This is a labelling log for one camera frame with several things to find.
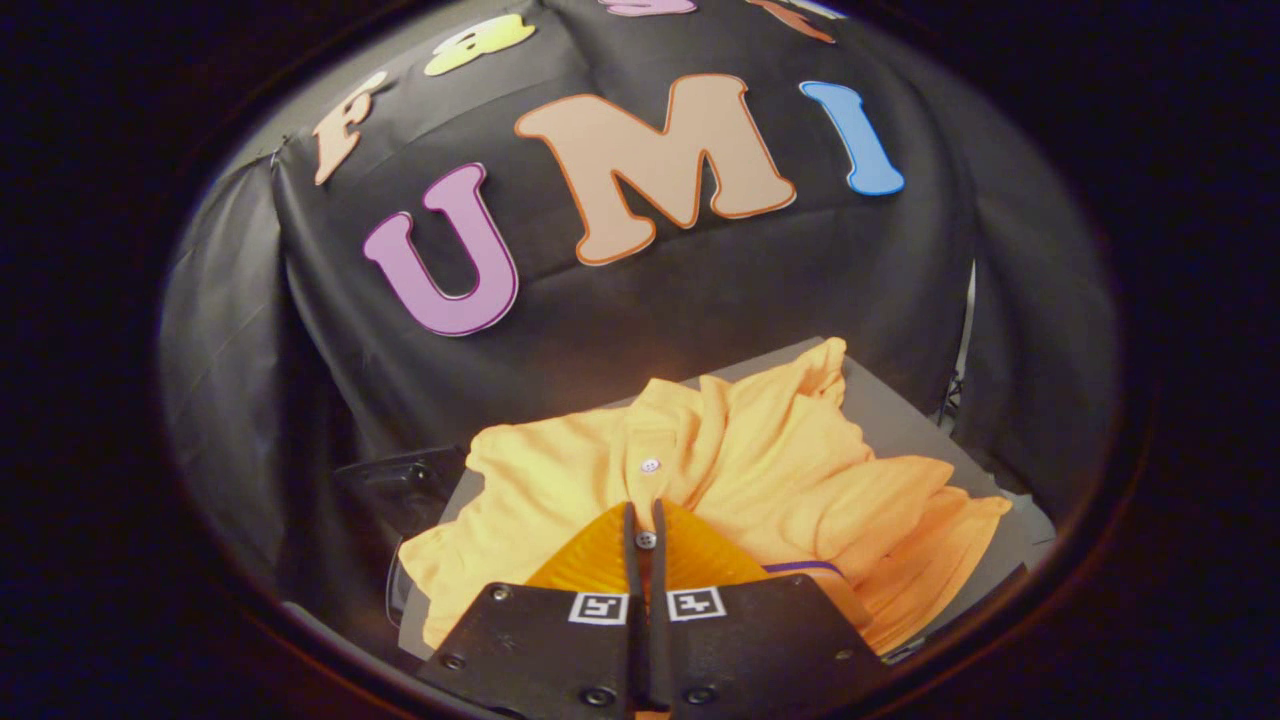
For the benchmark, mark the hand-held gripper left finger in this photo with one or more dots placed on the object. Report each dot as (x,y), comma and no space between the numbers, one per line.
(560,650)

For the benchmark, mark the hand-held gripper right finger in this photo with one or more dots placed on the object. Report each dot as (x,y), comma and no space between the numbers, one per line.
(760,645)

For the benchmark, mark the orange polo shirt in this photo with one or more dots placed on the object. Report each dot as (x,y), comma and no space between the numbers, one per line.
(780,450)

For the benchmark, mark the cream cabinet with grey top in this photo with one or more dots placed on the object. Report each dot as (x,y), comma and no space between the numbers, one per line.
(900,420)

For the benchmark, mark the black backdrop cloth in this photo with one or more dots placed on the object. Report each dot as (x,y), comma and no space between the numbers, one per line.
(700,300)

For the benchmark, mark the metal backdrop stand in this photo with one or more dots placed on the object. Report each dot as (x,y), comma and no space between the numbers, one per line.
(962,330)

